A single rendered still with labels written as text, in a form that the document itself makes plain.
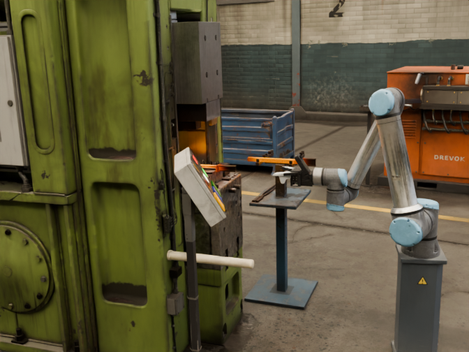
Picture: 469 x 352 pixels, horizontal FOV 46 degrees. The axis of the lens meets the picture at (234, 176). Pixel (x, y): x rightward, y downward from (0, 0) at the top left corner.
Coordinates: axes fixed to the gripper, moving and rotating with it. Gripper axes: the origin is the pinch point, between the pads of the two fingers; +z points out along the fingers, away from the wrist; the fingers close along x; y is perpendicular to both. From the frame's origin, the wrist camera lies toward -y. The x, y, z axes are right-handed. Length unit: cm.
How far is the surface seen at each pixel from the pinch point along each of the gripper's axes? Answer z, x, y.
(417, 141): -66, 342, 48
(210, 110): 33.0, -6.8, -31.9
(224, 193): 27.0, -6.7, 12.7
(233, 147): 154, 370, 68
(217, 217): 7, -69, 4
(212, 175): 33.0, -7.7, 2.8
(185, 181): 18, -74, -13
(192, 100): 38, -17, -38
